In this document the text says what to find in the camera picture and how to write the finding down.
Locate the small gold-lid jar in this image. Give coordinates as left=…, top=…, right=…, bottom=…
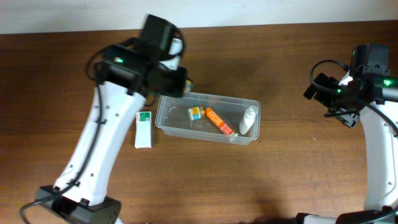
left=187, top=106, right=205, bottom=121

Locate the white green medicine box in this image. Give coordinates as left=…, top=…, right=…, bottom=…
left=135, top=111, right=152, bottom=149

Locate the orange tablet tube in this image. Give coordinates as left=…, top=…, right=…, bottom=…
left=205, top=107, right=238, bottom=137

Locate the white spray bottle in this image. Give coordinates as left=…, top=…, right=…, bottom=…
left=239, top=106, right=259, bottom=135

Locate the dark bottle white cap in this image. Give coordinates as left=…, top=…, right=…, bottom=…
left=183, top=79, right=194, bottom=94

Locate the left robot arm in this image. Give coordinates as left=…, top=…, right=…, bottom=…
left=34, top=38, right=190, bottom=223

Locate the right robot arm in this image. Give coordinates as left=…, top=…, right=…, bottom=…
left=297, top=73, right=397, bottom=223

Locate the clear plastic container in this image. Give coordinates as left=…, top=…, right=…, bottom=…
left=155, top=92, right=261, bottom=145

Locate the right black cable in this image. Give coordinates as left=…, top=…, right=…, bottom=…
left=309, top=59, right=398, bottom=138

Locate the black cable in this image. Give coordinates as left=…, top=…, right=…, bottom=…
left=19, top=27, right=187, bottom=224
left=309, top=59, right=398, bottom=138

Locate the left black cable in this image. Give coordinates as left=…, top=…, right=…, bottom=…
left=19, top=27, right=187, bottom=224

